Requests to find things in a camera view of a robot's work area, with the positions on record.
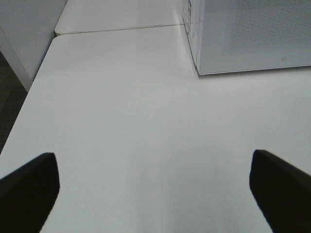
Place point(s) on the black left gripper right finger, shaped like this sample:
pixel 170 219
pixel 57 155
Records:
pixel 282 193

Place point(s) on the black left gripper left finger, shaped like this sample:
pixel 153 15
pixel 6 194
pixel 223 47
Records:
pixel 28 194

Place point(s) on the white microwave door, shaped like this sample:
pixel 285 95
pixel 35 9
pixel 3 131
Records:
pixel 245 35

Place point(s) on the white microwave oven body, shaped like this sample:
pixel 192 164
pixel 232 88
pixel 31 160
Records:
pixel 193 13

